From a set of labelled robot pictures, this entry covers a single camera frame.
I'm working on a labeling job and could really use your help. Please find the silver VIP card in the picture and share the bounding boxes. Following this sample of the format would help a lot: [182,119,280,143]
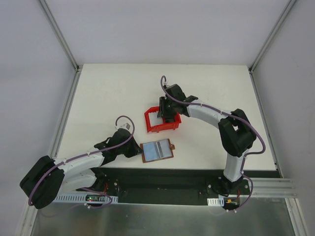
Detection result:
[143,142,159,162]
[156,139,172,159]

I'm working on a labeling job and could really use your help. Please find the red plastic bin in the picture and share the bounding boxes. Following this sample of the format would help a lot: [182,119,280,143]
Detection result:
[144,106,182,133]

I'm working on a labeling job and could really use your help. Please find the brown leather card holder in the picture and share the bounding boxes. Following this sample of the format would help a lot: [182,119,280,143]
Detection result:
[140,139,175,163]

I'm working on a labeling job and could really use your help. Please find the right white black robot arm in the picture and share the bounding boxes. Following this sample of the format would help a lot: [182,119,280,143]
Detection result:
[157,84,256,194]

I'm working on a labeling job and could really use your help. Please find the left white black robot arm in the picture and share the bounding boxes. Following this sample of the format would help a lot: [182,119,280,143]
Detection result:
[20,128,143,209]

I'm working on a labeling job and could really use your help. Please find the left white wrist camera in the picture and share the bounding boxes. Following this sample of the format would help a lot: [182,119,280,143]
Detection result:
[115,122,132,131]

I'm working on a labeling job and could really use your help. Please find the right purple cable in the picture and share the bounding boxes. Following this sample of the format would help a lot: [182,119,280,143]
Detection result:
[160,75,266,177]

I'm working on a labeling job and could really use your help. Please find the purple cable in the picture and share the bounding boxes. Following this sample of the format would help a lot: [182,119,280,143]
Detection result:
[160,75,266,177]
[28,116,135,207]

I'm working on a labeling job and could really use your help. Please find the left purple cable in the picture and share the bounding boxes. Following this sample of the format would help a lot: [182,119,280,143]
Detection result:
[28,116,135,207]

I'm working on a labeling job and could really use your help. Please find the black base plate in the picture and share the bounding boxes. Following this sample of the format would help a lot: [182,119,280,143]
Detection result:
[75,164,256,205]

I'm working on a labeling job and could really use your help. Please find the left white cable duct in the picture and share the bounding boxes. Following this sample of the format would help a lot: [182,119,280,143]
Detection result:
[53,193,118,204]

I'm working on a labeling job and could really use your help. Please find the white cable duct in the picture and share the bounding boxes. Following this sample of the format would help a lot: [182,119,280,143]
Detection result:
[53,193,118,204]
[207,197,224,207]

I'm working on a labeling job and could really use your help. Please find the left aluminium frame post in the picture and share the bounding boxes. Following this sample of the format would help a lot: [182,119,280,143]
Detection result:
[38,0,83,72]

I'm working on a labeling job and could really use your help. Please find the aluminium frame post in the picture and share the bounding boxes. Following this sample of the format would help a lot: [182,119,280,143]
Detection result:
[38,0,83,72]
[248,0,298,73]

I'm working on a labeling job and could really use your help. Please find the right white cable duct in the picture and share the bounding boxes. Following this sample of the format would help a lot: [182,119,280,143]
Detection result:
[207,197,224,207]

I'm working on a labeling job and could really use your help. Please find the right aluminium frame post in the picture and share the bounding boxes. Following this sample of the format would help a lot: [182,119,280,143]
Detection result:
[248,0,298,73]

